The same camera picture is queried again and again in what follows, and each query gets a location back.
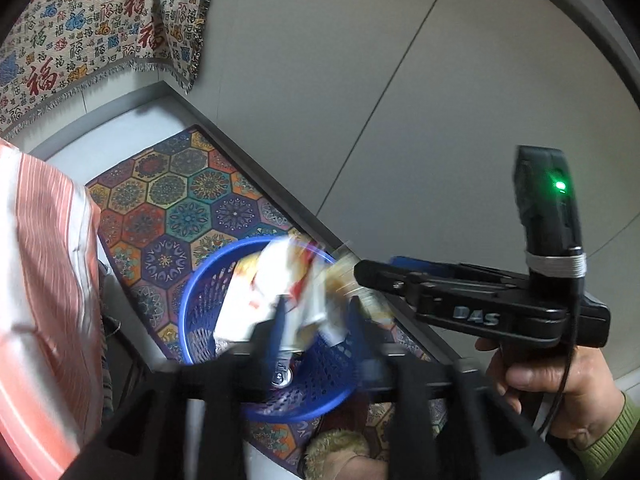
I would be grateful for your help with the orange striped tablecloth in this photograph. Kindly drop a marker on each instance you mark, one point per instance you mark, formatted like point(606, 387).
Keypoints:
point(51, 338)

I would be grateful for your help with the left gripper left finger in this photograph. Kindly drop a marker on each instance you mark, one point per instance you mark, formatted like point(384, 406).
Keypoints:
point(277, 329)

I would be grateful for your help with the patterned Chinese character cloth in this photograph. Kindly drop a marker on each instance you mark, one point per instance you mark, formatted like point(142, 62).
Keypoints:
point(52, 49)

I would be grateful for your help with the green sleeve forearm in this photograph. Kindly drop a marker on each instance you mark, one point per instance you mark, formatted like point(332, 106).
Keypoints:
point(606, 457)

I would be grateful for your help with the white green milk carton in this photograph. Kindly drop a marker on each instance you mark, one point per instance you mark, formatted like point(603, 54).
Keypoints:
point(289, 269)

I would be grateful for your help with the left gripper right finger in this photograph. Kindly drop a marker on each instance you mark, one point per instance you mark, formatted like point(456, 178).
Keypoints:
point(372, 354)

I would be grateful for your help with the blue plastic trash basket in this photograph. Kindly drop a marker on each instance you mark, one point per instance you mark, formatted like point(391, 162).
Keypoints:
point(304, 385)

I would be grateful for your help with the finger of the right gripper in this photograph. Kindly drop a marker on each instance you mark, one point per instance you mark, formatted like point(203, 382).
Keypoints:
point(413, 264)
point(389, 279)

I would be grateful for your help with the colourful hexagon floor mat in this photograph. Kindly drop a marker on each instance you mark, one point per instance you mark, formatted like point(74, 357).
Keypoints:
point(164, 212)

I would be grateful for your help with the fuzzy tan slipper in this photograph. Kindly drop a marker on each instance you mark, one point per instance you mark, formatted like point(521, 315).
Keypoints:
point(341, 454)

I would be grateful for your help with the white kitchen cabinet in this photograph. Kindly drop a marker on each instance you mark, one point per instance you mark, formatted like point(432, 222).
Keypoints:
point(395, 122)

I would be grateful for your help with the person's right hand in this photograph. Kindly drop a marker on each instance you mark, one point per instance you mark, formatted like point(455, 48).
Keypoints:
point(591, 401)

